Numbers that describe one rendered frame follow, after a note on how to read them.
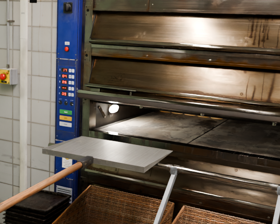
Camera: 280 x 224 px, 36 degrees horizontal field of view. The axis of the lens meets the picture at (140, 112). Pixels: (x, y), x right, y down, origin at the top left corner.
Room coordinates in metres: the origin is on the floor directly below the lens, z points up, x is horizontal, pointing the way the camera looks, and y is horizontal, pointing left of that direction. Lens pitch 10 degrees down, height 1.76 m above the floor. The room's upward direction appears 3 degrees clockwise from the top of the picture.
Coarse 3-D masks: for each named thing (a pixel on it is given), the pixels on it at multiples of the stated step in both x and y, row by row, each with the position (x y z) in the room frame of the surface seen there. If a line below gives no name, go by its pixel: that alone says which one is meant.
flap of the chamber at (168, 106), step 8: (80, 96) 2.44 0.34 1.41; (88, 96) 2.41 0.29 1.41; (96, 96) 2.39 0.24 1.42; (104, 96) 2.37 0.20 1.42; (128, 104) 2.47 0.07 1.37; (136, 104) 2.29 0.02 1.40; (144, 104) 2.27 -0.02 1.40; (152, 104) 2.25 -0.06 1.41; (160, 104) 2.23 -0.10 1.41; (168, 104) 2.21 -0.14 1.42; (192, 112) 2.30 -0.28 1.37; (200, 112) 2.14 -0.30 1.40; (208, 112) 2.12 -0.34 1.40; (216, 112) 2.10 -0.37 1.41; (224, 112) 2.09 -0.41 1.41; (232, 112) 2.07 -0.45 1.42; (240, 112) 2.06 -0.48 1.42; (256, 120) 2.14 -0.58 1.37; (264, 120) 2.00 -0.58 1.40; (272, 120) 1.99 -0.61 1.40
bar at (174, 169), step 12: (48, 144) 2.25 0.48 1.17; (168, 168) 1.96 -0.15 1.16; (180, 168) 1.93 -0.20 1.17; (192, 168) 1.92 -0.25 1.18; (228, 180) 1.84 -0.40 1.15; (240, 180) 1.81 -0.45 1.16; (252, 180) 1.80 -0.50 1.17; (168, 192) 1.87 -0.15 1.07; (276, 192) 1.75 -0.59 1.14; (276, 204) 1.71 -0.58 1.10; (156, 216) 1.80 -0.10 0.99; (276, 216) 1.67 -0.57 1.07
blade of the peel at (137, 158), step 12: (60, 144) 2.21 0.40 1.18; (72, 144) 2.23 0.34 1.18; (84, 144) 2.23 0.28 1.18; (96, 144) 2.24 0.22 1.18; (108, 144) 2.25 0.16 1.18; (120, 144) 2.25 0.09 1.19; (132, 144) 2.26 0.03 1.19; (60, 156) 2.03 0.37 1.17; (72, 156) 2.00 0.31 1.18; (84, 156) 1.97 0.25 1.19; (96, 156) 2.04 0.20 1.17; (108, 156) 2.05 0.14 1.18; (120, 156) 2.05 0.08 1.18; (132, 156) 2.06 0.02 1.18; (144, 156) 2.06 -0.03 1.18; (156, 156) 2.07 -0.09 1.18; (132, 168) 1.87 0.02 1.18; (144, 168) 1.85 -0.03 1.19
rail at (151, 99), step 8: (112, 96) 2.35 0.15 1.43; (120, 96) 2.33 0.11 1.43; (128, 96) 2.31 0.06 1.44; (136, 96) 2.30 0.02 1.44; (176, 104) 2.20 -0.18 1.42; (184, 104) 2.18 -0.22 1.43; (192, 104) 2.16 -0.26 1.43; (200, 104) 2.14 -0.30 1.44; (208, 104) 2.13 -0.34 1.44; (248, 112) 2.04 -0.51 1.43; (256, 112) 2.03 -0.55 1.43; (264, 112) 2.01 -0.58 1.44; (272, 112) 2.00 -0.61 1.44
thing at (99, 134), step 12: (96, 132) 2.56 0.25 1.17; (108, 132) 2.55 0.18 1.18; (144, 144) 2.42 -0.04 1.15; (156, 144) 2.39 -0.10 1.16; (168, 144) 2.36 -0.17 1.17; (180, 144) 2.34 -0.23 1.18; (192, 144) 2.36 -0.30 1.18; (216, 156) 2.24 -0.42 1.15; (228, 156) 2.22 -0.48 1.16; (240, 156) 2.19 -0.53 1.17; (252, 156) 2.17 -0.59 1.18; (264, 156) 2.18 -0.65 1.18
